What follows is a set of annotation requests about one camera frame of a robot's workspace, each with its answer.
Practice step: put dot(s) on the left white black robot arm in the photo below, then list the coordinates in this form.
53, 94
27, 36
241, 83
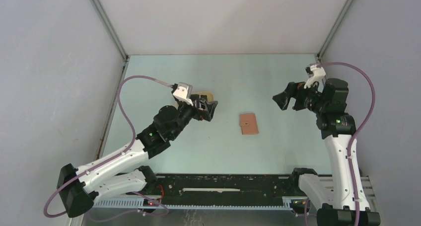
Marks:
81, 187

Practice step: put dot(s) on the beige oval card tray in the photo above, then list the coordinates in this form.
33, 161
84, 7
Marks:
207, 95

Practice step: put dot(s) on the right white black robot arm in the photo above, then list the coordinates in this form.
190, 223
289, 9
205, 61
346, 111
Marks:
346, 204

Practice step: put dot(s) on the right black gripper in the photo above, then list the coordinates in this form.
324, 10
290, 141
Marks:
293, 89

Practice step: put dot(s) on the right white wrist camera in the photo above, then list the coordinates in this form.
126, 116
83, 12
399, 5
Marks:
316, 74

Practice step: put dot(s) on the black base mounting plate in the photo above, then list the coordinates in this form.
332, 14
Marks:
224, 190

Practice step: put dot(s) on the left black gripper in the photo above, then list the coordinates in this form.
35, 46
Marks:
207, 109

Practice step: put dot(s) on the aluminium frame rail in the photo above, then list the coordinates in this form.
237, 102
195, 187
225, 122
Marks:
142, 201

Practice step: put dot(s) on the brown leather card holder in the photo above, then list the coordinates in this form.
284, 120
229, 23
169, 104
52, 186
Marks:
248, 124

